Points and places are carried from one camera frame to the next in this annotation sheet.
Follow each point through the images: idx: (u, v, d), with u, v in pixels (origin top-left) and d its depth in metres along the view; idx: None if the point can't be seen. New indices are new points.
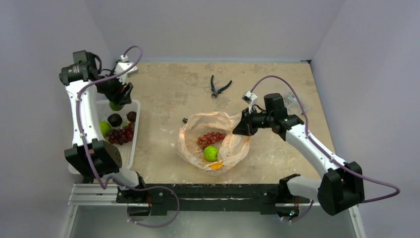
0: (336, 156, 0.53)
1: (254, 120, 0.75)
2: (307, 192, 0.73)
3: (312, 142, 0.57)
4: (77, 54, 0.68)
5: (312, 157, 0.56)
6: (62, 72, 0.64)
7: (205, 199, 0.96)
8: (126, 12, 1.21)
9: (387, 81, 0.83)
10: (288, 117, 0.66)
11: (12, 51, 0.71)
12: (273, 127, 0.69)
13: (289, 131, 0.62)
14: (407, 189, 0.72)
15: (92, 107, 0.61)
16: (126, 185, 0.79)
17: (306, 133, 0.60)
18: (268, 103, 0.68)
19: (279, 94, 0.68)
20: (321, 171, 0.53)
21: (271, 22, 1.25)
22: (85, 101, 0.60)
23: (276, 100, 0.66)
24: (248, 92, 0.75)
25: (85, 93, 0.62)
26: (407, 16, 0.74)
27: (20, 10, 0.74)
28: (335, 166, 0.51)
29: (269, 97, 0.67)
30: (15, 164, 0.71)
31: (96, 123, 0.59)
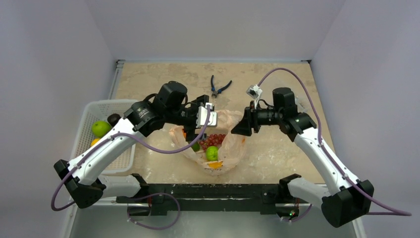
0: (348, 172, 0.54)
1: (260, 116, 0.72)
2: (310, 197, 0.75)
3: (325, 152, 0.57)
4: (164, 89, 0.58)
5: (322, 168, 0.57)
6: (135, 105, 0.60)
7: (205, 199, 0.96)
8: (125, 12, 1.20)
9: (387, 82, 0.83)
10: (298, 116, 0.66)
11: (12, 52, 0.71)
12: (281, 126, 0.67)
13: (301, 135, 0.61)
14: (408, 190, 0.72)
15: (113, 153, 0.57)
16: (124, 191, 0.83)
17: (319, 140, 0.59)
18: (279, 99, 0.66)
19: (291, 91, 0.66)
20: (331, 185, 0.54)
21: (271, 22, 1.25)
22: (114, 143, 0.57)
23: (288, 97, 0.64)
24: (255, 87, 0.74)
25: (122, 137, 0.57)
26: (408, 16, 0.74)
27: (19, 10, 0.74)
28: (347, 184, 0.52)
29: (279, 93, 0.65)
30: (15, 165, 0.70)
31: (99, 166, 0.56)
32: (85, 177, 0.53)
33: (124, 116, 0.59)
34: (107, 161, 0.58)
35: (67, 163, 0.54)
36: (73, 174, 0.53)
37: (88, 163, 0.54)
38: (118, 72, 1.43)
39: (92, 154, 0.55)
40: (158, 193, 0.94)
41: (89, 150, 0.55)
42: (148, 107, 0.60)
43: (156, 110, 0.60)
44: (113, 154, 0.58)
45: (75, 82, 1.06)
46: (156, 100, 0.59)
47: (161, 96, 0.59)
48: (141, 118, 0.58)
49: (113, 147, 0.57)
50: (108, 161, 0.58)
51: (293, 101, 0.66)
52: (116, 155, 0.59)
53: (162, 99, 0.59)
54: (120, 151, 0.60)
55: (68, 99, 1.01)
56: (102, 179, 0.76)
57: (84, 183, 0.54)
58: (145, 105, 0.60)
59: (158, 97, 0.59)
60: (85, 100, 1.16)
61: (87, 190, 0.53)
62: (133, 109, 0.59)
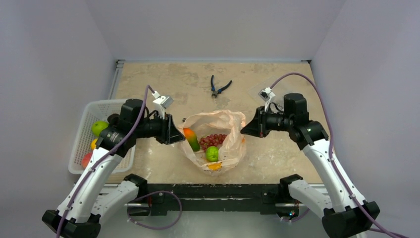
0: (355, 191, 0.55)
1: (269, 121, 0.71)
2: (311, 204, 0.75)
3: (335, 168, 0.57)
4: (124, 109, 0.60)
5: (329, 184, 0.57)
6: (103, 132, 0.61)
7: (205, 199, 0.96)
8: (124, 12, 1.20)
9: (387, 81, 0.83)
10: (308, 124, 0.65)
11: (10, 51, 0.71)
12: (290, 132, 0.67)
13: (312, 147, 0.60)
14: (407, 190, 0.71)
15: (100, 183, 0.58)
16: (127, 195, 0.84)
17: (329, 153, 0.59)
18: (289, 105, 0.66)
19: (303, 97, 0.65)
20: (337, 202, 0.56)
21: (271, 22, 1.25)
22: (96, 173, 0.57)
23: (299, 104, 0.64)
24: (268, 89, 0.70)
25: (102, 165, 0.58)
26: (407, 16, 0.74)
27: (19, 10, 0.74)
28: (353, 204, 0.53)
29: (291, 99, 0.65)
30: (14, 164, 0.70)
31: (91, 201, 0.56)
32: (79, 216, 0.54)
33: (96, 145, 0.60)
34: (97, 192, 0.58)
35: (56, 210, 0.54)
36: (67, 217, 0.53)
37: (78, 201, 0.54)
38: (118, 72, 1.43)
39: (78, 193, 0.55)
40: (158, 191, 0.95)
41: (75, 190, 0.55)
42: (116, 130, 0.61)
43: (123, 131, 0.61)
44: (100, 185, 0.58)
45: (75, 82, 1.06)
46: (120, 122, 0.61)
47: (124, 116, 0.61)
48: (114, 141, 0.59)
49: (96, 177, 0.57)
50: (98, 193, 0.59)
51: (305, 108, 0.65)
52: (103, 185, 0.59)
53: (127, 118, 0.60)
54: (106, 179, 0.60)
55: (67, 98, 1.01)
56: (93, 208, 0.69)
57: (81, 221, 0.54)
58: (113, 130, 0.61)
59: (122, 119, 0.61)
60: (85, 100, 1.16)
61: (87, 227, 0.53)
62: (103, 137, 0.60)
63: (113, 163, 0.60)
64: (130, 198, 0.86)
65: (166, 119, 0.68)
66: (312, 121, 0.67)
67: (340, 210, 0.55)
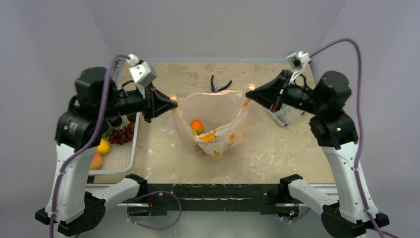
0: (372, 205, 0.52)
1: (290, 97, 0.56)
2: (309, 201, 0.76)
3: (356, 179, 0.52)
4: (78, 86, 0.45)
5: (344, 193, 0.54)
6: (61, 120, 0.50)
7: (205, 199, 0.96)
8: (125, 12, 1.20)
9: (387, 80, 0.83)
10: (338, 118, 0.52)
11: (13, 51, 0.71)
12: (313, 124, 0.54)
13: (337, 151, 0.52)
14: (407, 190, 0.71)
15: (78, 181, 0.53)
16: (127, 193, 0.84)
17: (354, 162, 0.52)
18: (327, 94, 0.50)
19: (348, 87, 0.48)
20: (348, 211, 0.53)
21: (272, 22, 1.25)
22: (68, 176, 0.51)
23: (341, 95, 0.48)
24: (303, 54, 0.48)
25: (72, 165, 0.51)
26: (408, 15, 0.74)
27: (21, 11, 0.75)
28: (366, 218, 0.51)
29: (332, 87, 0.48)
30: (14, 164, 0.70)
31: (75, 198, 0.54)
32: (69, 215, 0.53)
33: (58, 140, 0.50)
34: (79, 188, 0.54)
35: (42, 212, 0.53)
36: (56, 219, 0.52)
37: (60, 205, 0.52)
38: (118, 72, 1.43)
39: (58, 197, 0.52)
40: (158, 191, 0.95)
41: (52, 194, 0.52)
42: (78, 115, 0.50)
43: (87, 114, 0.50)
44: (78, 181, 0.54)
45: None
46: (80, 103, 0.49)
47: (82, 97, 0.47)
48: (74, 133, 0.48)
49: (69, 179, 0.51)
50: (81, 186, 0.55)
51: (344, 99, 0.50)
52: (82, 178, 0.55)
53: (86, 99, 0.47)
54: (86, 171, 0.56)
55: (67, 98, 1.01)
56: (98, 194, 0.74)
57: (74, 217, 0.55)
58: (73, 115, 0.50)
59: (81, 99, 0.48)
60: None
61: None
62: (61, 128, 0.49)
63: (84, 158, 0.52)
64: (130, 196, 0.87)
65: (148, 98, 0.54)
66: (343, 112, 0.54)
67: (347, 219, 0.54)
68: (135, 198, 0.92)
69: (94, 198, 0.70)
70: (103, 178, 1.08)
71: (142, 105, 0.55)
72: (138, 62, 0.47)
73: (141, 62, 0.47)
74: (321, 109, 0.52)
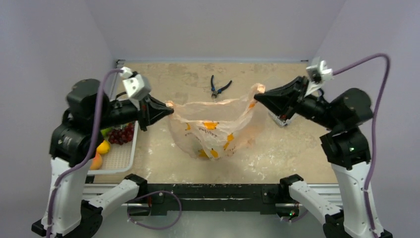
0: (379, 224, 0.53)
1: (304, 109, 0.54)
2: (311, 207, 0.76)
3: (366, 201, 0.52)
4: (70, 101, 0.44)
5: (351, 211, 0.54)
6: (54, 133, 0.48)
7: (205, 199, 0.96)
8: (125, 12, 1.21)
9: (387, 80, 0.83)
10: (351, 137, 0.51)
11: (13, 51, 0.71)
12: (327, 140, 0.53)
13: (348, 173, 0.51)
14: (405, 190, 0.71)
15: (73, 194, 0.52)
16: (127, 194, 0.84)
17: (365, 184, 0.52)
18: (346, 115, 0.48)
19: (371, 110, 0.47)
20: (353, 228, 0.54)
21: (272, 22, 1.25)
22: (63, 190, 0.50)
23: (362, 120, 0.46)
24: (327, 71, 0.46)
25: (67, 179, 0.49)
26: (408, 15, 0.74)
27: (22, 11, 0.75)
28: (370, 236, 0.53)
29: (353, 110, 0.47)
30: (15, 164, 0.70)
31: (71, 210, 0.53)
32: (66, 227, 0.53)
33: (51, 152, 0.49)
34: (75, 200, 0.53)
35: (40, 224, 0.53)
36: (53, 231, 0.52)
37: (56, 216, 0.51)
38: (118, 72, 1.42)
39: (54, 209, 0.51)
40: (158, 191, 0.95)
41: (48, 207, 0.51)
42: (71, 128, 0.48)
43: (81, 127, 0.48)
44: (74, 195, 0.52)
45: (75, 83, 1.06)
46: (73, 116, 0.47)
47: (75, 111, 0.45)
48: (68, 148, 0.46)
49: (64, 193, 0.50)
50: (78, 198, 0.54)
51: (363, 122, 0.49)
52: (78, 190, 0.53)
53: (78, 113, 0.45)
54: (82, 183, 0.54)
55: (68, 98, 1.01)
56: (95, 201, 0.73)
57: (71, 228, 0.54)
58: (67, 128, 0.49)
59: (73, 113, 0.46)
60: None
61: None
62: (55, 142, 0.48)
63: (78, 172, 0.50)
64: (129, 196, 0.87)
65: (142, 109, 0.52)
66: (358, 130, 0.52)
67: (351, 235, 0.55)
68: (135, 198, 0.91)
69: (91, 207, 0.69)
70: (103, 177, 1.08)
71: (137, 114, 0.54)
72: (131, 74, 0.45)
73: (134, 74, 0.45)
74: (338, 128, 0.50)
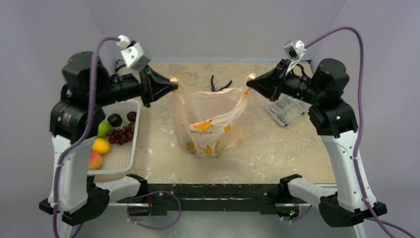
0: (369, 194, 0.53)
1: (288, 85, 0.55)
2: (307, 194, 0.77)
3: (355, 168, 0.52)
4: (66, 75, 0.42)
5: (342, 182, 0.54)
6: (54, 112, 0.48)
7: (205, 199, 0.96)
8: (125, 12, 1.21)
9: (387, 80, 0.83)
10: (337, 106, 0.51)
11: (14, 51, 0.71)
12: (313, 114, 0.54)
13: (337, 141, 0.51)
14: (404, 190, 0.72)
15: (77, 172, 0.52)
16: (126, 192, 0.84)
17: (353, 150, 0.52)
18: (325, 81, 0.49)
19: (346, 72, 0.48)
20: (346, 201, 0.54)
21: (272, 22, 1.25)
22: (67, 168, 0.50)
23: (339, 83, 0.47)
24: (298, 44, 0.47)
25: (70, 157, 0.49)
26: (407, 15, 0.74)
27: (23, 11, 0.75)
28: (363, 207, 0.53)
29: (328, 74, 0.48)
30: (15, 164, 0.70)
31: (77, 189, 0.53)
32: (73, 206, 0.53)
33: (53, 132, 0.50)
34: (80, 178, 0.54)
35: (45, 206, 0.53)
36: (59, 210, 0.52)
37: (62, 196, 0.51)
38: None
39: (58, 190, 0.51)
40: (158, 191, 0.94)
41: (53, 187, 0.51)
42: (70, 105, 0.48)
43: (79, 103, 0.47)
44: (78, 173, 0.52)
45: None
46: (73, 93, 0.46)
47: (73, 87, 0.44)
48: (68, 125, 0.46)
49: (68, 172, 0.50)
50: (82, 176, 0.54)
51: (343, 87, 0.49)
52: (81, 168, 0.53)
53: (77, 89, 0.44)
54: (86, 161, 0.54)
55: None
56: (102, 185, 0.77)
57: (78, 206, 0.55)
58: (68, 105, 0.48)
59: (72, 89, 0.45)
60: None
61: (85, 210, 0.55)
62: (55, 119, 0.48)
63: (82, 149, 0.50)
64: (129, 195, 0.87)
65: (144, 83, 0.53)
66: (342, 100, 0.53)
67: (345, 208, 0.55)
68: (135, 197, 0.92)
69: (98, 187, 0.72)
70: (103, 177, 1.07)
71: (139, 89, 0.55)
72: (130, 43, 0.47)
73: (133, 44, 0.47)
74: (320, 96, 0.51)
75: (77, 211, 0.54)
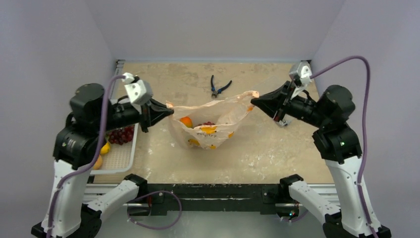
0: (374, 218, 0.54)
1: (293, 109, 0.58)
2: (310, 205, 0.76)
3: (359, 193, 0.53)
4: (73, 106, 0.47)
5: (348, 207, 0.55)
6: (58, 138, 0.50)
7: (205, 199, 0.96)
8: (125, 12, 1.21)
9: (386, 80, 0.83)
10: (341, 132, 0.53)
11: (14, 50, 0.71)
12: (316, 138, 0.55)
13: (341, 166, 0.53)
14: (403, 190, 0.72)
15: (74, 196, 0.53)
16: (126, 195, 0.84)
17: (357, 177, 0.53)
18: (331, 108, 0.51)
19: (352, 102, 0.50)
20: (351, 224, 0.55)
21: (271, 22, 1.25)
22: (65, 192, 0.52)
23: (345, 113, 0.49)
24: (305, 74, 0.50)
25: (69, 181, 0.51)
26: (406, 15, 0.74)
27: (22, 11, 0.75)
28: (367, 231, 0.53)
29: (336, 103, 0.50)
30: (15, 164, 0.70)
31: (72, 213, 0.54)
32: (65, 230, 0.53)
33: (56, 157, 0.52)
34: (76, 203, 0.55)
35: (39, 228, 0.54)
36: (52, 234, 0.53)
37: (57, 219, 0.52)
38: (118, 72, 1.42)
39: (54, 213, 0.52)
40: (158, 191, 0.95)
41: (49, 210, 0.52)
42: (75, 132, 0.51)
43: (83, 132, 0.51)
44: (75, 197, 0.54)
45: (75, 83, 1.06)
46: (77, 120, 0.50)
47: (78, 115, 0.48)
48: (72, 149, 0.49)
49: (66, 195, 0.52)
50: (78, 201, 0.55)
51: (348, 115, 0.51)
52: (79, 193, 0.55)
53: (82, 117, 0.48)
54: (83, 186, 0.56)
55: (67, 98, 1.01)
56: (94, 205, 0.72)
57: (71, 231, 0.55)
58: (72, 132, 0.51)
59: (77, 117, 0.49)
60: None
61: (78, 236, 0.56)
62: (58, 145, 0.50)
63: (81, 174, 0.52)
64: (130, 197, 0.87)
65: (145, 113, 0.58)
66: (347, 126, 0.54)
67: (350, 232, 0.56)
68: (135, 198, 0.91)
69: (90, 211, 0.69)
70: (103, 177, 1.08)
71: (138, 117, 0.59)
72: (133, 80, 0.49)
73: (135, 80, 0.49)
74: (325, 122, 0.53)
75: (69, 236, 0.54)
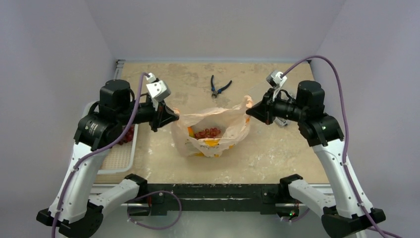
0: (365, 199, 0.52)
1: (277, 109, 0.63)
2: (310, 202, 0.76)
3: (346, 173, 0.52)
4: (103, 94, 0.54)
5: (338, 189, 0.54)
6: (80, 123, 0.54)
7: (205, 199, 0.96)
8: (124, 11, 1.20)
9: (386, 79, 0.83)
10: (322, 119, 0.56)
11: (13, 49, 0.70)
12: (301, 127, 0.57)
13: (324, 148, 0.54)
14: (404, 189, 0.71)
15: (88, 180, 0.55)
16: (126, 193, 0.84)
17: (342, 157, 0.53)
18: (305, 97, 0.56)
19: (322, 89, 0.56)
20: (343, 208, 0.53)
21: (271, 21, 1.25)
22: (80, 173, 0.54)
23: (316, 96, 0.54)
24: (278, 75, 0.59)
25: (85, 163, 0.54)
26: (407, 14, 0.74)
27: (21, 10, 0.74)
28: (360, 212, 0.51)
29: (306, 90, 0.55)
30: (14, 163, 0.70)
31: (81, 198, 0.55)
32: (73, 215, 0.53)
33: (76, 140, 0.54)
34: (88, 187, 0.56)
35: (48, 210, 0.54)
36: (60, 217, 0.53)
37: (67, 202, 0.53)
38: (118, 72, 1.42)
39: (65, 195, 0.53)
40: (158, 191, 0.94)
41: (61, 190, 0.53)
42: (97, 118, 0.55)
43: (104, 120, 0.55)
44: (88, 181, 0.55)
45: (74, 82, 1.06)
46: (101, 108, 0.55)
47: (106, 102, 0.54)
48: (93, 133, 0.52)
49: (80, 177, 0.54)
50: (89, 187, 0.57)
51: (322, 101, 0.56)
52: (92, 178, 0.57)
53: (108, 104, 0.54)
54: (96, 173, 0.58)
55: (67, 98, 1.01)
56: (96, 200, 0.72)
57: (77, 218, 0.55)
58: (92, 119, 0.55)
59: (102, 104, 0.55)
60: (84, 100, 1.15)
61: (81, 225, 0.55)
62: (80, 130, 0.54)
63: (98, 157, 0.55)
64: (130, 195, 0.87)
65: (159, 110, 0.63)
66: (327, 115, 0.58)
67: (344, 216, 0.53)
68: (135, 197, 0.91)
69: (92, 205, 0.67)
70: (103, 177, 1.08)
71: (153, 115, 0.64)
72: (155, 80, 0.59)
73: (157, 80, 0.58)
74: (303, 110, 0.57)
75: (76, 222, 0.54)
